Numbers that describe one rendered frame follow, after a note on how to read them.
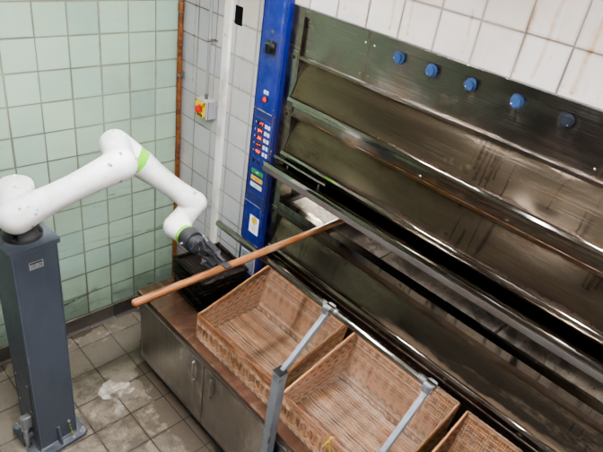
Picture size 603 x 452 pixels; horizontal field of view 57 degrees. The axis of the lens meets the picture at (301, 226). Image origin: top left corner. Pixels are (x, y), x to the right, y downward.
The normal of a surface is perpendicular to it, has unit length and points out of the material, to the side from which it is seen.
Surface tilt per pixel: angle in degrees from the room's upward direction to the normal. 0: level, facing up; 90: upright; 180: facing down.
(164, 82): 90
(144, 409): 0
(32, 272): 90
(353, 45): 90
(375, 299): 70
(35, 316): 90
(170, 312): 0
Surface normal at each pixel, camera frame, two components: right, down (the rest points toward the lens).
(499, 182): -0.62, -0.03
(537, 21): -0.72, 0.27
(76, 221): 0.68, 0.46
